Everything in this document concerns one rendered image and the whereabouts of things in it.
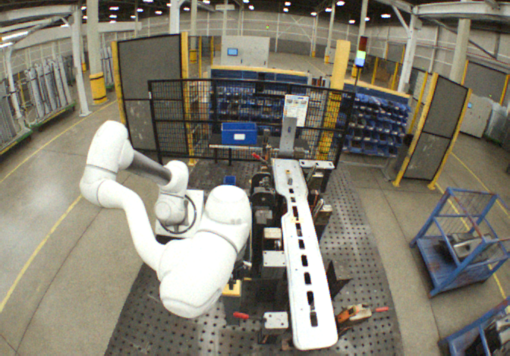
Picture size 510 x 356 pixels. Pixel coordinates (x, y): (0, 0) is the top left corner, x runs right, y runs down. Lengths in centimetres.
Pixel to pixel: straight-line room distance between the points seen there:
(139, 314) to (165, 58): 284
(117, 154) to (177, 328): 90
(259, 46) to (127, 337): 757
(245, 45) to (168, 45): 483
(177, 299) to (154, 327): 92
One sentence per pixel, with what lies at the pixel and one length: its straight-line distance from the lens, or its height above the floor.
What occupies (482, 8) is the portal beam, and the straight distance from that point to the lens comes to 442.
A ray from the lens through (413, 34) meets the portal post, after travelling 574.
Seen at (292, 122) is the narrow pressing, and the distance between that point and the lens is 171.
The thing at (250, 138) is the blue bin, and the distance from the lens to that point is 185.
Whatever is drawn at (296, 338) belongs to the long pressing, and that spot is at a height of 100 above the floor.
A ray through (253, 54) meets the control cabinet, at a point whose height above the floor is 138.
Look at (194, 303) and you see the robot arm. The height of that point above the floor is 154.
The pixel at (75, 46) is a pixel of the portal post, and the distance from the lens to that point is 743.
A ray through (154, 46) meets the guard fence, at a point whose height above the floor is 183.
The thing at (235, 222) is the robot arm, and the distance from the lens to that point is 45.
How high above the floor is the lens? 190
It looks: 33 degrees down
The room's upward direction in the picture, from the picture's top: 4 degrees clockwise
